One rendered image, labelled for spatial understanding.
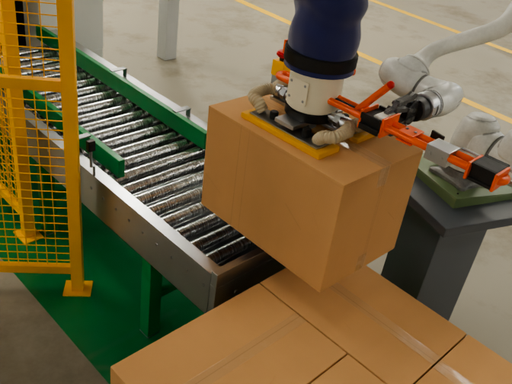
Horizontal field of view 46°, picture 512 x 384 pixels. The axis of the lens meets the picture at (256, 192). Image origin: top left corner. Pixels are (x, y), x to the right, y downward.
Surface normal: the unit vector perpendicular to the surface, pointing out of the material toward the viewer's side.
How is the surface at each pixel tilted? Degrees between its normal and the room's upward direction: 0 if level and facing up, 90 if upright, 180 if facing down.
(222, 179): 90
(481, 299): 0
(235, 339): 0
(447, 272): 90
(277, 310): 0
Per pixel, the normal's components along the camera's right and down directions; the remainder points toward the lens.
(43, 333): 0.13, -0.83
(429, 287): 0.39, 0.54
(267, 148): -0.72, 0.29
